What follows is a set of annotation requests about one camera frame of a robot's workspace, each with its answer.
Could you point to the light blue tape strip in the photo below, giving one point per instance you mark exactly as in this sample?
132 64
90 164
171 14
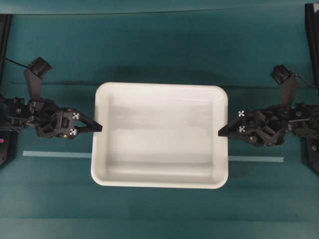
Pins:
88 155

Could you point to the white plastic tray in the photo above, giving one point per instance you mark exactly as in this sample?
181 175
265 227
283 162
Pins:
160 135

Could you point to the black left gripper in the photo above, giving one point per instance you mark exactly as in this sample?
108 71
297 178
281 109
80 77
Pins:
50 121

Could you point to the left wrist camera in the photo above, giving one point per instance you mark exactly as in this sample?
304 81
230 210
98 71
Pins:
34 74

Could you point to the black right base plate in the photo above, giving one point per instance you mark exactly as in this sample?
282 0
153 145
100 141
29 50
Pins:
311 11

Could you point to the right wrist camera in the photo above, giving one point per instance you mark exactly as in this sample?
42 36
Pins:
288 84

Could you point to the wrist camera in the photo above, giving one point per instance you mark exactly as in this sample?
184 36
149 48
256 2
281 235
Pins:
288 84
34 74

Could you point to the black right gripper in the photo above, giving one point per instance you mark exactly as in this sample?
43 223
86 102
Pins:
260 127

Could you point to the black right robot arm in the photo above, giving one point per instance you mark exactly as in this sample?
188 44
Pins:
303 121

